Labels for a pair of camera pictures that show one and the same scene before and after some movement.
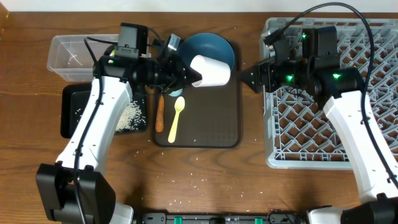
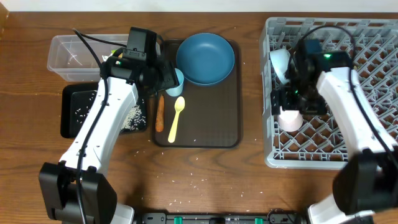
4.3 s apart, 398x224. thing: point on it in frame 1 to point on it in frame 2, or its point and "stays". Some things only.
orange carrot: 160,117 stays
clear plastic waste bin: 69,55 stays
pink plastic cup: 214,73 to 290,121
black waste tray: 74,98 stays
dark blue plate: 208,45 stays
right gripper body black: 287,74 to 302,98
